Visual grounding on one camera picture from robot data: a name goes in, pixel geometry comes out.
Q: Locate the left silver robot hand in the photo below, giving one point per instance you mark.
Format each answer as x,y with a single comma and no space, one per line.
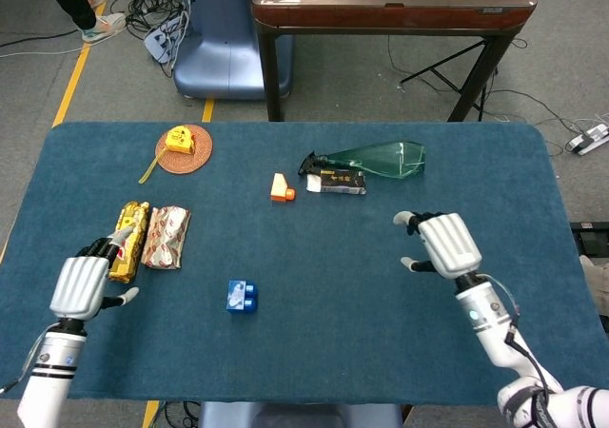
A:
78,285

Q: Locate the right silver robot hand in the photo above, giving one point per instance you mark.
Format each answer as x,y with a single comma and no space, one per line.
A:
449,245

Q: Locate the blue toy block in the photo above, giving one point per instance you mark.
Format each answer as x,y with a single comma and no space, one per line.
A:
240,297

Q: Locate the orange toy block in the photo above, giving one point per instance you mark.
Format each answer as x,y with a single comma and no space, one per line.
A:
280,190

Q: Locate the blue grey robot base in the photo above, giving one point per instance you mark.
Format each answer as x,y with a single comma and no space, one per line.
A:
219,43

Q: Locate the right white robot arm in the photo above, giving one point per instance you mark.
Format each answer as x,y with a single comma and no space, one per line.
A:
480,314

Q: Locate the yellow snack package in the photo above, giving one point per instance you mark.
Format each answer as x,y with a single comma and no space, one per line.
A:
131,219

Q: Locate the white red-patterned snack package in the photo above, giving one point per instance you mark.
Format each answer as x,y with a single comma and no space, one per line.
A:
166,238

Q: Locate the green transparent spray bottle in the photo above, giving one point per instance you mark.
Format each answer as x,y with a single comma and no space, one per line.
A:
380,159

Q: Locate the black and white small carton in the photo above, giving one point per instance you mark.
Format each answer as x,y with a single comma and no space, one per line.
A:
338,183

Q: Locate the black flat device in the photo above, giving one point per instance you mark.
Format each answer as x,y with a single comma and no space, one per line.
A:
590,238

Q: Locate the blue felt table cover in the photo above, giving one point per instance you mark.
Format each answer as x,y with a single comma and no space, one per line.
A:
309,257

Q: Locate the brown fabric object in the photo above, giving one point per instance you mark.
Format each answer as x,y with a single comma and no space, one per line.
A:
597,276

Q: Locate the white power strip with plugs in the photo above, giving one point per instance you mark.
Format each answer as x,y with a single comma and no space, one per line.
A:
587,138

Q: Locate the round woven orange coaster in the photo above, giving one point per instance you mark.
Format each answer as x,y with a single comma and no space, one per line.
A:
200,157

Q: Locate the yellow tape measure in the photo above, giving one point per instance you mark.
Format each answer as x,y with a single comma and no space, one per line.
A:
178,139

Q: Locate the grey blue robot torso base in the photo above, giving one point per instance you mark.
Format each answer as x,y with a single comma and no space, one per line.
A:
300,416

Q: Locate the brown mahjong table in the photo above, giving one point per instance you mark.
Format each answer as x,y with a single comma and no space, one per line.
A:
380,16

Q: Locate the white blue power strip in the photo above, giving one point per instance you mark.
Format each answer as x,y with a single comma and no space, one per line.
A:
162,40

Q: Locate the white sneaker with orange accents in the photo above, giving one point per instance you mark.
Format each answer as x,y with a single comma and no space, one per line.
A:
104,26

